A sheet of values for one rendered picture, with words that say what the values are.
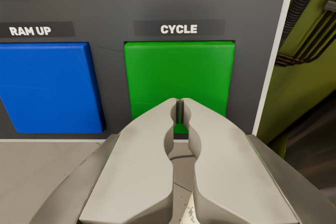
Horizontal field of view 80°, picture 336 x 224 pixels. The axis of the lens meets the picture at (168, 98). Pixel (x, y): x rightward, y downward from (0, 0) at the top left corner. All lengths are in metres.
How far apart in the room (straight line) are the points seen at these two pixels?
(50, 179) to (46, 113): 1.15
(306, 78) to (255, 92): 0.39
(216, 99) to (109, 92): 0.08
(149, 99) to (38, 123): 0.10
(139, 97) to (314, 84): 0.47
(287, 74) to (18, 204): 1.32
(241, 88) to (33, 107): 0.16
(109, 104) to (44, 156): 1.23
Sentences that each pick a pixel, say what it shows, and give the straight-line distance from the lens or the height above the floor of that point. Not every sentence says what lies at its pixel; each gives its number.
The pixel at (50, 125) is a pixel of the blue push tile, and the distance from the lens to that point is 0.19.
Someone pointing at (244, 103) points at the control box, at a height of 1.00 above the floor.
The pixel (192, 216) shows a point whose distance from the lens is 0.50.
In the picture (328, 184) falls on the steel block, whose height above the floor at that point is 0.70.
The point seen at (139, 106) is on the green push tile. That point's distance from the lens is 0.16.
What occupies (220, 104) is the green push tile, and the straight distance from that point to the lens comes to 0.16.
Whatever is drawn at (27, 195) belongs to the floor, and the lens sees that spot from 1.37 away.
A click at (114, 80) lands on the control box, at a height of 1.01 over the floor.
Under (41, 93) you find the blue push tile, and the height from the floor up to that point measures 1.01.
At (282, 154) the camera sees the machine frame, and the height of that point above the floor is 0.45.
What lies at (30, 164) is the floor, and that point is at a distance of 1.41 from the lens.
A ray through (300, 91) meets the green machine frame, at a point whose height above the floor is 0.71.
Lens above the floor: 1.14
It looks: 59 degrees down
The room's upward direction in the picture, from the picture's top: 3 degrees counter-clockwise
